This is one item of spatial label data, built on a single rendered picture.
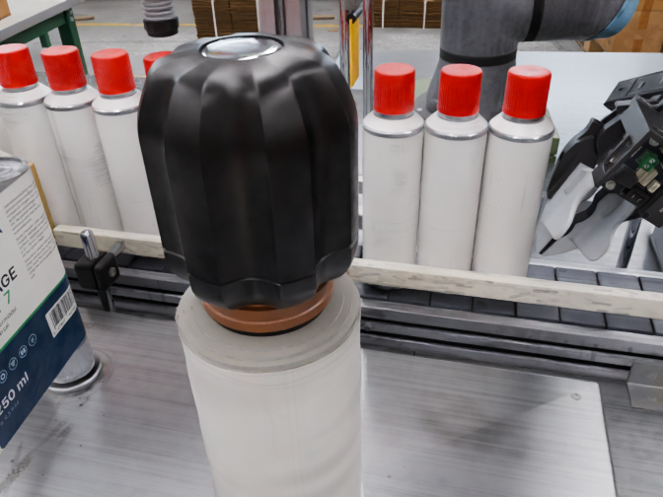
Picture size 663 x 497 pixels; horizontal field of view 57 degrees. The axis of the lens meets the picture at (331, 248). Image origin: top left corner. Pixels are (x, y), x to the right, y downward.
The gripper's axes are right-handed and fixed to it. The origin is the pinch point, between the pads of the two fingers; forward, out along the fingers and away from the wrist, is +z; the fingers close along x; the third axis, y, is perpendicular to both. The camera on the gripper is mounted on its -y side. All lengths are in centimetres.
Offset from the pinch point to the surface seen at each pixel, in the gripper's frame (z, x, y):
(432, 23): 101, 3, -435
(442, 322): 9.8, -4.1, 5.9
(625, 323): 1.2, 8.9, 4.0
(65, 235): 25.5, -39.4, 4.7
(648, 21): 11, 99, -332
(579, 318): 3.1, 5.6, 3.9
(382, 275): 9.5, -10.9, 4.7
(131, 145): 13.0, -36.8, 2.4
